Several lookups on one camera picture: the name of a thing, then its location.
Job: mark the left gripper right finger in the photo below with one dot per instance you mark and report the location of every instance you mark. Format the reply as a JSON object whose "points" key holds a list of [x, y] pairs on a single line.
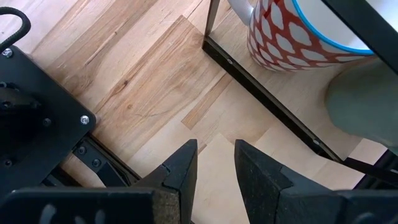
{"points": [[264, 193]]}

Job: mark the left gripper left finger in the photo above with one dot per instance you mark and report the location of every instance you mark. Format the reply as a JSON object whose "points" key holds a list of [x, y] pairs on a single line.
{"points": [[174, 186]]}

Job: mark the sage green mug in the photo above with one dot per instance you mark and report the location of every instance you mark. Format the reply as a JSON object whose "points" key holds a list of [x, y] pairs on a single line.
{"points": [[367, 102]]}

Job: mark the red white patterned mug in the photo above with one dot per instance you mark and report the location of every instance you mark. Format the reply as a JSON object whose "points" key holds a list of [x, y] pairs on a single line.
{"points": [[280, 37]]}

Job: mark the white wooden shelf rack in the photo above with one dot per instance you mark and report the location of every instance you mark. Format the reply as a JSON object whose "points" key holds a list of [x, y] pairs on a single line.
{"points": [[273, 102]]}

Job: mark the black aluminium rig frame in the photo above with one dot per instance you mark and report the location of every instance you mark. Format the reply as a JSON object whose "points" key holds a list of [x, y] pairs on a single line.
{"points": [[99, 165]]}

